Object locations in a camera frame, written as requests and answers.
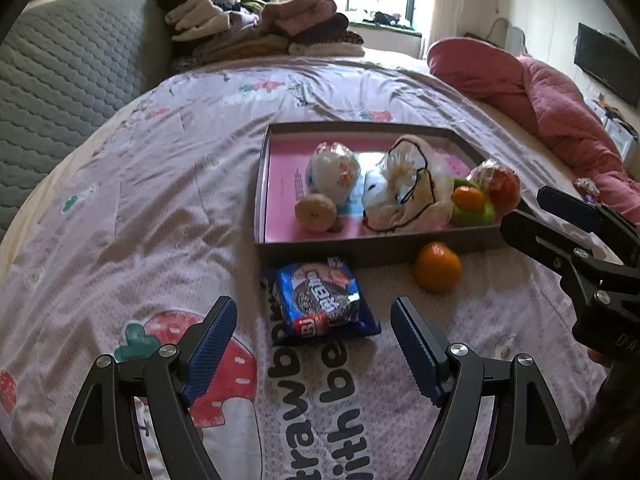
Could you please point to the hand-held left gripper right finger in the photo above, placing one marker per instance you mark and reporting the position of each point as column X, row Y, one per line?
column 412, row 350

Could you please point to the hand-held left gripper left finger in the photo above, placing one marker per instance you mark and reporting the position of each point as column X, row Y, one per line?
column 212, row 350

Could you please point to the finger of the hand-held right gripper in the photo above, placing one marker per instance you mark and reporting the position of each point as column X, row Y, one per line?
column 535, row 240
column 580, row 210

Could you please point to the clear-wrapped orange snack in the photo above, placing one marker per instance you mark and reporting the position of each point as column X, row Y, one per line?
column 502, row 187

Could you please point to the orange tangerine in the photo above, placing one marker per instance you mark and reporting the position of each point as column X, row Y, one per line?
column 467, row 197
column 437, row 267

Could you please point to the blue cookie packet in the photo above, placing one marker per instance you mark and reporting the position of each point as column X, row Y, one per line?
column 320, row 305

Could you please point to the shallow grey cardboard box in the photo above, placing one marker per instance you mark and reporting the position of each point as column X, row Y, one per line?
column 310, row 255

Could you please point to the tan round wooden toy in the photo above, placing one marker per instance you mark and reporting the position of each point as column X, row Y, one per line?
column 314, row 212

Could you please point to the white plastic snack bag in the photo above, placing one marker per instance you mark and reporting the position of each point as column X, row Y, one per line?
column 330, row 170

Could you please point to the small plush toy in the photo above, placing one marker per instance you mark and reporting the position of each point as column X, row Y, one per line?
column 587, row 187

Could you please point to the white drawer cabinet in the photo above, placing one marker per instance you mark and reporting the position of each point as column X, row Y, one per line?
column 620, row 135

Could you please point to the pink quilted comforter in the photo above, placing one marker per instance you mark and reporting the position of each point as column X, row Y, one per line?
column 565, row 110

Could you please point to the black television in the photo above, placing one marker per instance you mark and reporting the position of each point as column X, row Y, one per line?
column 607, row 67

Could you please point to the pink pillow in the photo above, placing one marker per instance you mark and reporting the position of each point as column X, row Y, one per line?
column 470, row 67

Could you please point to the white chair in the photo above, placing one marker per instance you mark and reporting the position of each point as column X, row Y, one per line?
column 512, row 37

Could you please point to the dark clothes on windowsill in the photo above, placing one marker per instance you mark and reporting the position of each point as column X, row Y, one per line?
column 392, row 19

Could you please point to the grey quilted headboard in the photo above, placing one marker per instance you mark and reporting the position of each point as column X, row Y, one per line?
column 65, row 85

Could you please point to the pile of folded clothes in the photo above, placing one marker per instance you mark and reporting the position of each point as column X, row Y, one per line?
column 260, row 30

